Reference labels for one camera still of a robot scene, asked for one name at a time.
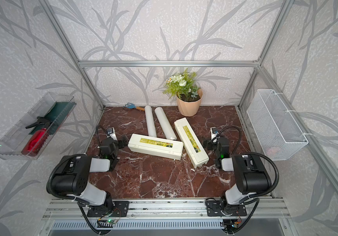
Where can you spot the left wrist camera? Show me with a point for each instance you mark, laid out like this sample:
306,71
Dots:
111,133

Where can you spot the green cloth in tray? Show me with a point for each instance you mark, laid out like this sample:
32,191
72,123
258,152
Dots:
57,114

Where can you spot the cream dispenser box base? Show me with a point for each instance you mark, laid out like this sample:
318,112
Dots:
156,146

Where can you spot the clear wall tray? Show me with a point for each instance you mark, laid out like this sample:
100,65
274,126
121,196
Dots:
27,139

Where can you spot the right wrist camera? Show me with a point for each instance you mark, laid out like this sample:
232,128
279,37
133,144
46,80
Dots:
214,132

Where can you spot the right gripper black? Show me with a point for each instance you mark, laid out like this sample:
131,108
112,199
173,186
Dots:
209,143

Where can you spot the white wire basket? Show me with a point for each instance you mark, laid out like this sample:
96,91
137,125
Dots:
278,133

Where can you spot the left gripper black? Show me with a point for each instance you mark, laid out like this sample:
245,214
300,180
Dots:
121,144

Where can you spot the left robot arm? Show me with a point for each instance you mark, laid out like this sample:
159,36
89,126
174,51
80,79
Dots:
70,178

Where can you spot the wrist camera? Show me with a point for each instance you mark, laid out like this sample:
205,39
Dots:
111,133
214,132

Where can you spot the red spray bottle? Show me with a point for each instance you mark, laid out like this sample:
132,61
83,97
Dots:
38,139

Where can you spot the white plastic wrap roll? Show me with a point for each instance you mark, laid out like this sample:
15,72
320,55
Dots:
150,122
165,124

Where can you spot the potted green plant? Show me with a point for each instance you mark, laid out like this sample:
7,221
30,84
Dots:
188,94

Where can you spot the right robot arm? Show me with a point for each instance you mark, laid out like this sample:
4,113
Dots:
255,174

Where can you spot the blue garden trowel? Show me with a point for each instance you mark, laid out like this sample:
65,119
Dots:
133,106

